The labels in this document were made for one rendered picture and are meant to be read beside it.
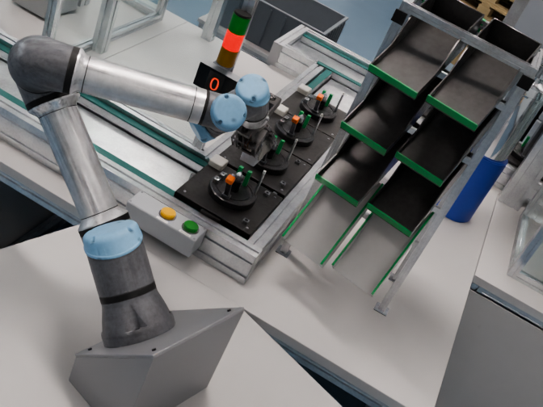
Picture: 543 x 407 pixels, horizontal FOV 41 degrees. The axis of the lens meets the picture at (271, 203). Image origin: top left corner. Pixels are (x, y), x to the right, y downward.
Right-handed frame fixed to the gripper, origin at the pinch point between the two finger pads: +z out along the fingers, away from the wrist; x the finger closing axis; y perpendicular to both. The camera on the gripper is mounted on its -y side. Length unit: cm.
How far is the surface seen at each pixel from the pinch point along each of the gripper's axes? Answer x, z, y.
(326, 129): 5, 56, -39
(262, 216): 9.3, 13.2, 13.2
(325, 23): -45, 172, -149
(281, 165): 3.4, 28.4, -8.6
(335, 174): 23.0, -6.2, -0.4
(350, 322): 45, 18, 26
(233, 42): -19.0, -8.9, -18.8
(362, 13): -81, 416, -329
